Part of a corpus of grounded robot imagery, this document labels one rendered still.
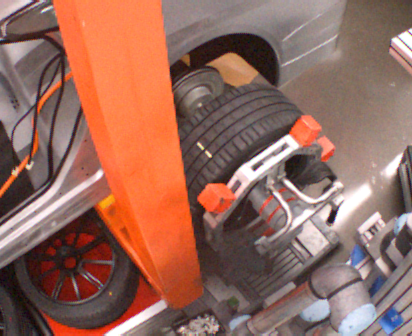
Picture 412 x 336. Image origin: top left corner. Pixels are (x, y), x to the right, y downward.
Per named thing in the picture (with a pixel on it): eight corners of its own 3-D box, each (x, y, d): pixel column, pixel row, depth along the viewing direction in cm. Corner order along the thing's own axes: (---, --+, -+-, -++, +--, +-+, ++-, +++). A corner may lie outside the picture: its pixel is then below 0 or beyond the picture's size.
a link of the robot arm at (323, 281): (335, 245, 132) (218, 325, 158) (349, 279, 126) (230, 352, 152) (355, 243, 140) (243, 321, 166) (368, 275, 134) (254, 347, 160)
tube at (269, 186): (270, 184, 200) (272, 169, 191) (303, 221, 192) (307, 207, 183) (231, 211, 195) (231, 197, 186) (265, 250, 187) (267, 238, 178)
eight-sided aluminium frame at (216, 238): (304, 184, 245) (317, 112, 198) (313, 194, 242) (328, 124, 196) (206, 255, 230) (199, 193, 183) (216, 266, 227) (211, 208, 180)
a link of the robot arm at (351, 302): (330, 320, 176) (367, 271, 129) (342, 350, 168) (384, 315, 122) (301, 333, 174) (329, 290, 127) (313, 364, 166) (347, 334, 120)
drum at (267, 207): (273, 187, 222) (275, 169, 210) (306, 223, 213) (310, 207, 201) (246, 207, 218) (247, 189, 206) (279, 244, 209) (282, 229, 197)
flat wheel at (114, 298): (72, 195, 283) (61, 173, 262) (166, 266, 260) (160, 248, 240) (8, 277, 257) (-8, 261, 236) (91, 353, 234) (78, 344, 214)
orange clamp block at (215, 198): (223, 182, 192) (207, 182, 184) (238, 198, 188) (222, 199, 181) (212, 197, 194) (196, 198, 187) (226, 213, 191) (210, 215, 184)
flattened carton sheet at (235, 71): (198, 35, 376) (198, 32, 373) (266, 65, 359) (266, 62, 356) (173, 60, 364) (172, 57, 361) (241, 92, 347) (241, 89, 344)
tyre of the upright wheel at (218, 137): (282, 55, 205) (137, 145, 189) (323, 93, 195) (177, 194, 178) (279, 144, 262) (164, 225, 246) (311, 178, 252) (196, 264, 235)
